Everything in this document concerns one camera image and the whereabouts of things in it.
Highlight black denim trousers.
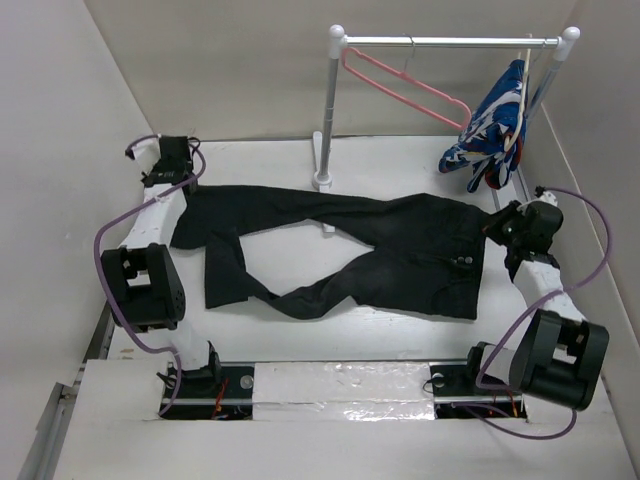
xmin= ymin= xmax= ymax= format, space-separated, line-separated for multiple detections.
xmin=171 ymin=185 xmax=488 ymax=320

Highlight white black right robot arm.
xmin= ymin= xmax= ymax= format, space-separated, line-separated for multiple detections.
xmin=462 ymin=193 xmax=609 ymax=411

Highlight white foam tape panel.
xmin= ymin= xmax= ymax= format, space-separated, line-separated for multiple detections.
xmin=252 ymin=361 xmax=435 ymax=422

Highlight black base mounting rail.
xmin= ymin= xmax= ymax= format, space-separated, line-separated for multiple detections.
xmin=160 ymin=360 xmax=527 ymax=422

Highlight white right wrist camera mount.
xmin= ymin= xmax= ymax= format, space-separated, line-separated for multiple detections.
xmin=534 ymin=186 xmax=558 ymax=207

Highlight cream wooden hanger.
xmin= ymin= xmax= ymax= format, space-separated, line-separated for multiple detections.
xmin=504 ymin=49 xmax=531 ymax=153

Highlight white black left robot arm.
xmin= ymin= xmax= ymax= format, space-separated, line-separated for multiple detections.
xmin=100 ymin=135 xmax=223 ymax=397

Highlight pink plastic hanger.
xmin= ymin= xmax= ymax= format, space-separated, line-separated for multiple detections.
xmin=340 ymin=47 xmax=472 ymax=132

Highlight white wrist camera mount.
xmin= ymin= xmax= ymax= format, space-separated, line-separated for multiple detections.
xmin=125 ymin=134 xmax=160 ymax=169
xmin=534 ymin=186 xmax=558 ymax=207

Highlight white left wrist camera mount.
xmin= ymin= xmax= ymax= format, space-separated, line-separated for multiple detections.
xmin=125 ymin=134 xmax=160 ymax=169

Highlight blue patterned garment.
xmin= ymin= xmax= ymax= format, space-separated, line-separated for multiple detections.
xmin=438 ymin=59 xmax=528 ymax=193

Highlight silver white clothes rack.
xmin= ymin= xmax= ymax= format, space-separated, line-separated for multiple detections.
xmin=312 ymin=24 xmax=581 ymax=193

